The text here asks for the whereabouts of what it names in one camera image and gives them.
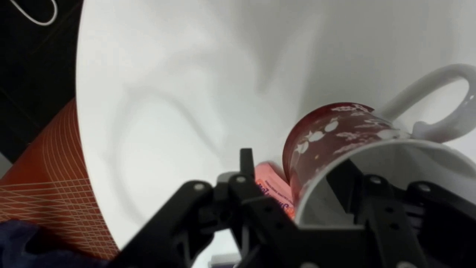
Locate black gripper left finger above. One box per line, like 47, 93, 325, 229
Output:
108, 147, 298, 268

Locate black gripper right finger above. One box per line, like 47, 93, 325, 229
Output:
340, 160, 476, 268

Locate red and white mug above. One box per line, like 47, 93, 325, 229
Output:
282, 63, 476, 226

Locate round white table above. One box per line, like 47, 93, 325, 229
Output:
75, 0, 476, 245

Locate orange fabric sofa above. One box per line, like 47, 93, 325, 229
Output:
0, 99, 118, 260

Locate dark blue cloth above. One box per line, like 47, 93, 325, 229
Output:
0, 220, 106, 268

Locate white cable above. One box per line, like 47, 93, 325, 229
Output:
8, 0, 59, 28

